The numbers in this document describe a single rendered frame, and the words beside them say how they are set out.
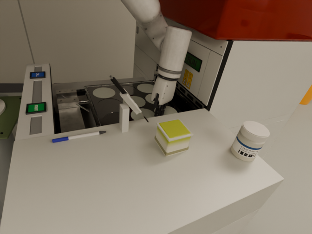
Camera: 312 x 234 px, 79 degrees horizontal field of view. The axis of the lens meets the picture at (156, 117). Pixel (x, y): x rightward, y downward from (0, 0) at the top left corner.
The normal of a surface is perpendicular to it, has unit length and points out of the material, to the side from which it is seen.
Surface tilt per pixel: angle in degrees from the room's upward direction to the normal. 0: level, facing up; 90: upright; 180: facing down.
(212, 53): 90
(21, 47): 90
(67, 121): 0
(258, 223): 0
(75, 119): 0
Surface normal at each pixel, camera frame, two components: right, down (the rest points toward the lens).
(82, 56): 0.25, 0.58
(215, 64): -0.90, 0.15
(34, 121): 0.12, -0.81
